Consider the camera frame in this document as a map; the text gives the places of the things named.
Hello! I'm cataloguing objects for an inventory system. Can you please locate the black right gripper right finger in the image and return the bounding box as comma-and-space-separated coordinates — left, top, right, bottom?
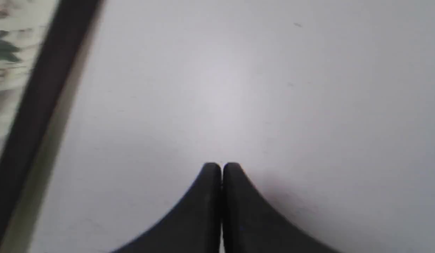
223, 162, 335, 253

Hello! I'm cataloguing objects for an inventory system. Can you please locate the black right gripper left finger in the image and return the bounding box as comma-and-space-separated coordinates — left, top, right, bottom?
115, 162, 222, 253

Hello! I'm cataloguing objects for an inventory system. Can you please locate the painted paper folding fan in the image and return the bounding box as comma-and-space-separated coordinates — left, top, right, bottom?
0, 0, 102, 245

